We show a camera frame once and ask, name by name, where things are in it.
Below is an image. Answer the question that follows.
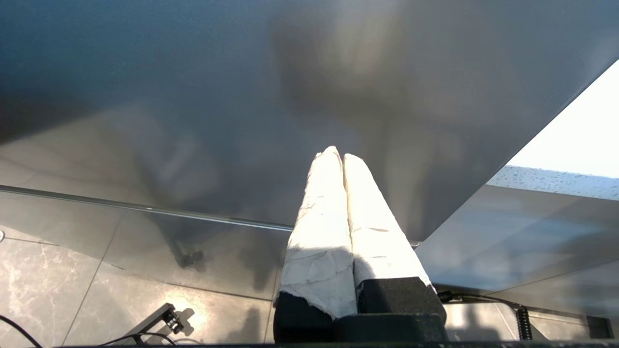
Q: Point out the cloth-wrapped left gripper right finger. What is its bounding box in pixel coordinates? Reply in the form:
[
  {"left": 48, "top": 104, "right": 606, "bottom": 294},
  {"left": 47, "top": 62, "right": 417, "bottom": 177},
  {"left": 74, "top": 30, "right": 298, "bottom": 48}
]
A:
[{"left": 342, "top": 154, "right": 448, "bottom": 323}]

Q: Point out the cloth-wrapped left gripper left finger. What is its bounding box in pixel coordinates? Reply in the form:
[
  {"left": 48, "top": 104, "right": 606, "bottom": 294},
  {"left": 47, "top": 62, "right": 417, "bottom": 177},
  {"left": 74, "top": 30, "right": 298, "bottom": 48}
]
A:
[{"left": 273, "top": 146, "right": 358, "bottom": 344}]

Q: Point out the grey base cabinet front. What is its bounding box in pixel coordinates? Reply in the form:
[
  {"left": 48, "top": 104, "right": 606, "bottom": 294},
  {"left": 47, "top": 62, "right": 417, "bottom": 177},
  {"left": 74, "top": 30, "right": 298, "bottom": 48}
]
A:
[{"left": 416, "top": 184, "right": 619, "bottom": 319}]

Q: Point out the tall white cabinet grey front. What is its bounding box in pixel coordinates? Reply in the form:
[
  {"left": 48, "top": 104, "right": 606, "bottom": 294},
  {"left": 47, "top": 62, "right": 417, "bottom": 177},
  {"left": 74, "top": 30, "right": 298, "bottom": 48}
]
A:
[{"left": 0, "top": 0, "right": 619, "bottom": 300}]

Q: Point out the small black box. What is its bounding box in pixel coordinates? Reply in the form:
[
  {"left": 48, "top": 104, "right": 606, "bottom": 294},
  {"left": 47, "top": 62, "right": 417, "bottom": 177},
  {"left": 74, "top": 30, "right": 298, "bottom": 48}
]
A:
[{"left": 586, "top": 315, "right": 615, "bottom": 340}]

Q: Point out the black bracket with small wheel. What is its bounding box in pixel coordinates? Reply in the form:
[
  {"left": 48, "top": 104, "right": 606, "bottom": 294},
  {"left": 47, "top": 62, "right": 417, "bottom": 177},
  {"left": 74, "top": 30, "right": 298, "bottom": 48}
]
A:
[{"left": 123, "top": 302, "right": 187, "bottom": 346}]

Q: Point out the black coiled cable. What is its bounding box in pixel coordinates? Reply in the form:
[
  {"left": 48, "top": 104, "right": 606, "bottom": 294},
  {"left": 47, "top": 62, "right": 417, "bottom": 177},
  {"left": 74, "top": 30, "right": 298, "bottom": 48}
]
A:
[{"left": 438, "top": 290, "right": 535, "bottom": 341}]

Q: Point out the thin black cable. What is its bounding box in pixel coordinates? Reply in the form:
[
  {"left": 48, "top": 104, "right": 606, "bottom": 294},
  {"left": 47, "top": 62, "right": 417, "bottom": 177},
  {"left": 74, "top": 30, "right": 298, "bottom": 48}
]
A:
[{"left": 0, "top": 315, "right": 44, "bottom": 348}]

